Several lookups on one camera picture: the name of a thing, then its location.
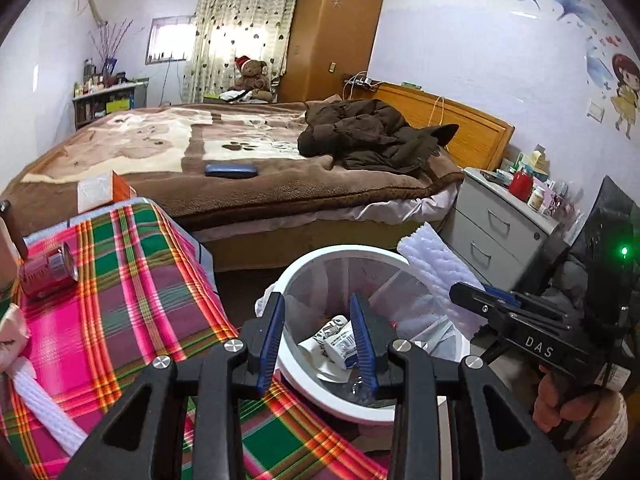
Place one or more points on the dark brown jacket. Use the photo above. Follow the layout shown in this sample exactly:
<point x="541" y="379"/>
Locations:
<point x="371" y="135"/>

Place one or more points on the black chair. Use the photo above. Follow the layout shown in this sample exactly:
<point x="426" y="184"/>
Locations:
<point x="611" y="230"/>

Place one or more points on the orange white tissue box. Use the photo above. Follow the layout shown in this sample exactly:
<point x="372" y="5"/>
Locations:
<point x="103" y="190"/>

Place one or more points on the brown blanket bed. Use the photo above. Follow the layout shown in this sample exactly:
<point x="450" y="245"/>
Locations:
<point x="162" y="154"/>

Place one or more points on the wooden wardrobe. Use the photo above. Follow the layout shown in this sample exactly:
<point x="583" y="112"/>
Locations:
<point x="330" y="41"/>

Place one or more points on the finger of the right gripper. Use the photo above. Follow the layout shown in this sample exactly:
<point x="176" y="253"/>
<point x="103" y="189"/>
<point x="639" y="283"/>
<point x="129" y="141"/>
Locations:
<point x="527" y="301"/>
<point x="497" y="313"/>

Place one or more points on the plaid pink green tablecloth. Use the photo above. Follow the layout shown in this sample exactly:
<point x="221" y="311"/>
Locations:
<point x="142" y="292"/>

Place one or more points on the cluttered corner shelf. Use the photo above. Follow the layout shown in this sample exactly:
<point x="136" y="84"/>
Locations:
<point x="106" y="91"/>

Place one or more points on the red cup on nightstand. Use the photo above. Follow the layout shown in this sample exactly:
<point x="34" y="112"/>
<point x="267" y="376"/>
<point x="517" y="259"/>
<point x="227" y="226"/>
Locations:
<point x="521" y="185"/>

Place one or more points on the right hand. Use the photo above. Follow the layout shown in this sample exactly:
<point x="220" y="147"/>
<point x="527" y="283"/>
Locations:
<point x="550" y="410"/>

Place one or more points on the red soda can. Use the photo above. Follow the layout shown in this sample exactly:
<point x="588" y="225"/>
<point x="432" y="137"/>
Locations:
<point x="48" y="272"/>

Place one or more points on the patterned window curtain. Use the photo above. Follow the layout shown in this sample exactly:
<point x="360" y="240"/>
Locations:
<point x="227" y="30"/>

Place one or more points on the white round trash bin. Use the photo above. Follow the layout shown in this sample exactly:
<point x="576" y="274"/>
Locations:
<point x="344" y="305"/>

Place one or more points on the girl wall sticker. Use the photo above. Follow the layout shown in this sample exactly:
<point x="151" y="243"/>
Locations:
<point x="626" y="100"/>

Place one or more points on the white foam net sleeve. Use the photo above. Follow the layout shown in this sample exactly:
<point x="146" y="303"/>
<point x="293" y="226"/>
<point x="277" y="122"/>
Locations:
<point x="438" y="267"/>

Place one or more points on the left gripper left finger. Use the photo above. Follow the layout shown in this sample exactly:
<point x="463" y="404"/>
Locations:
<point x="141" y="436"/>

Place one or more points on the grey drawer nightstand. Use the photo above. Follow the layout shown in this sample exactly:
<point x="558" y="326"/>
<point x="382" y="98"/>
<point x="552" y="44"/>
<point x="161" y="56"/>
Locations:
<point x="493" y="232"/>

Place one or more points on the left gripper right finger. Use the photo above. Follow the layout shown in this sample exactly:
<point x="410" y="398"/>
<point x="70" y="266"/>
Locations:
<point x="491" y="435"/>

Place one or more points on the brown teddy bear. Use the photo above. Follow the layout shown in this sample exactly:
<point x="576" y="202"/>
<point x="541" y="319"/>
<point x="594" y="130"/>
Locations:
<point x="253" y="82"/>

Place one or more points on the white blue printed carton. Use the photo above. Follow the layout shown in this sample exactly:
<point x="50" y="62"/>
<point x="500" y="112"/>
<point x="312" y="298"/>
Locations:
<point x="331" y="352"/>

